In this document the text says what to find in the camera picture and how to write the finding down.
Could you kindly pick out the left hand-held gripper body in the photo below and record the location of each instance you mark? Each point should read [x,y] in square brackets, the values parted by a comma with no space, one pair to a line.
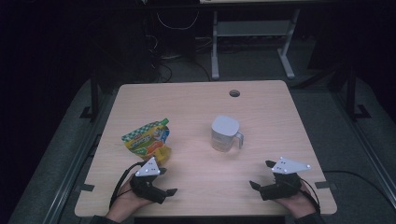
[146,186]

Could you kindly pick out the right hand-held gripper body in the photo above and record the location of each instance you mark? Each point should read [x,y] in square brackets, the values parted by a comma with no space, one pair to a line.
[281,186]

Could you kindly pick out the colourful spouted refill pouch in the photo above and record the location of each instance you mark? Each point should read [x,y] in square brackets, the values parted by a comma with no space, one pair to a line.
[146,140]

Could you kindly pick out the person's right hand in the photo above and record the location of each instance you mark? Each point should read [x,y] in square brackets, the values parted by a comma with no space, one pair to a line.
[300,203]

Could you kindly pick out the person's left hand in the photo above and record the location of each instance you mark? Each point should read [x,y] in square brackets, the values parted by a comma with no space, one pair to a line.
[126,203]

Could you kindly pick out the black tape strip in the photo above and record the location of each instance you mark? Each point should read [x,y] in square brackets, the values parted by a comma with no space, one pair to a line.
[323,185]
[85,187]

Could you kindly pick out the black metal stand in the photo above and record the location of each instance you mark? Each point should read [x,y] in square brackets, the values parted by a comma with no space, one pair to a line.
[351,93]
[94,99]

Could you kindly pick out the metal floor rail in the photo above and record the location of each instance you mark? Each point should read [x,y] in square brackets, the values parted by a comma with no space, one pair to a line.
[71,174]
[370,155]

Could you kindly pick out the white desk frame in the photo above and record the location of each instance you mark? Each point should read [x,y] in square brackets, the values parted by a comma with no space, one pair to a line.
[252,28]

